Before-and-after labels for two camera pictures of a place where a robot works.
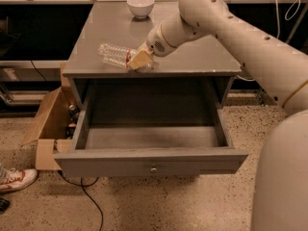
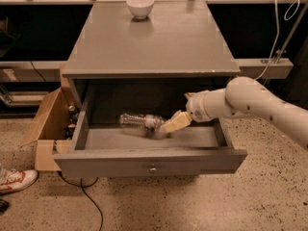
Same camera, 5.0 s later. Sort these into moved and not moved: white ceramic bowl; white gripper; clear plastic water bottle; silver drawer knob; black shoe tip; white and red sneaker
Moved: white gripper; clear plastic water bottle
Not moved: white ceramic bowl; black shoe tip; white and red sneaker; silver drawer knob
